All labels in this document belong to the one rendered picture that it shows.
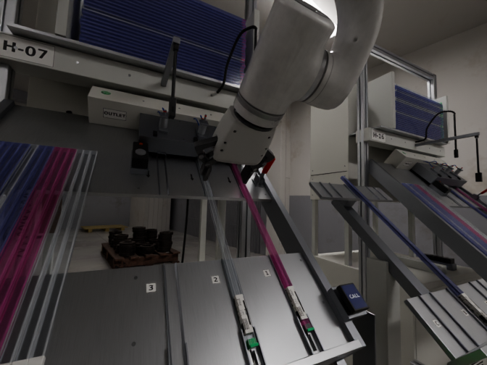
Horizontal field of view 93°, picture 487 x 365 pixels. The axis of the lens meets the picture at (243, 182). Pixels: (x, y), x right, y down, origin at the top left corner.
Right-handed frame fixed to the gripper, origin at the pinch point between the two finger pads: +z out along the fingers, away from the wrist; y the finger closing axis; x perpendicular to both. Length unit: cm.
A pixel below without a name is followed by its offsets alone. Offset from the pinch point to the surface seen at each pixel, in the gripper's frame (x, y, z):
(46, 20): -70, 46, 8
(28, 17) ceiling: -294, 123, 102
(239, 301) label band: 23.8, 0.4, 5.7
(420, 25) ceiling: -186, -234, -45
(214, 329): 26.9, 5.1, 6.4
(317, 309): 27.5, -15.6, 6.2
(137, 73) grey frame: -45.3, 18.4, 5.6
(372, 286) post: 24, -46, 15
